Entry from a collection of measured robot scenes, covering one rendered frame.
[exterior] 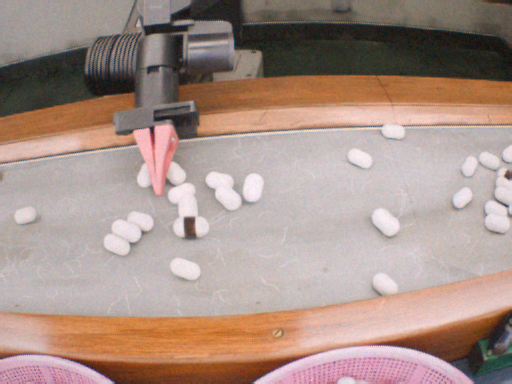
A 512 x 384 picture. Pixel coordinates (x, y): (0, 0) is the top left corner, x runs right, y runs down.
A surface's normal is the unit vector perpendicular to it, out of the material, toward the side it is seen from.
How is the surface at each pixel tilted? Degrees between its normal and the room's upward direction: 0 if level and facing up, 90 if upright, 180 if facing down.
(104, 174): 0
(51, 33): 89
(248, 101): 0
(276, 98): 0
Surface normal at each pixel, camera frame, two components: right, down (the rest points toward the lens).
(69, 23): 0.06, 0.66
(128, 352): -0.04, -0.74
